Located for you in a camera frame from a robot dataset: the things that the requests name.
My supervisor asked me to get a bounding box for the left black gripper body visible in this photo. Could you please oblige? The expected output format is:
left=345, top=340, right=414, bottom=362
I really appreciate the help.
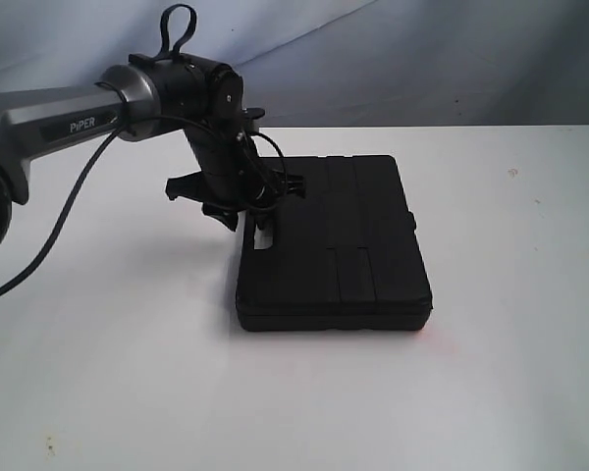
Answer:
left=165, top=122, right=306, bottom=214

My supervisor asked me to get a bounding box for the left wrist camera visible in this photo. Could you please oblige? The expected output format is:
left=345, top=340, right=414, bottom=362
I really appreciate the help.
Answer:
left=242, top=107, right=266, bottom=135

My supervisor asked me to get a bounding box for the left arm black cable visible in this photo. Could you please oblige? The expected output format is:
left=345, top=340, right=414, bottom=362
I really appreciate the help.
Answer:
left=0, top=112, right=129, bottom=303

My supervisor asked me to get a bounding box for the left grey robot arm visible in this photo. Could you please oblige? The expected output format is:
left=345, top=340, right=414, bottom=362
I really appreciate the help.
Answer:
left=0, top=53, right=305, bottom=244

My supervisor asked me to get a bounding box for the black plastic carrying case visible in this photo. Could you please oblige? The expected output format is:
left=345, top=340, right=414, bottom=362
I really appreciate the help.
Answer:
left=236, top=155, right=433, bottom=332

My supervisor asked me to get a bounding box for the grey fabric backdrop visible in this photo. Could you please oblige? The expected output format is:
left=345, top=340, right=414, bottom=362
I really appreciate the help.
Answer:
left=0, top=1, right=589, bottom=127

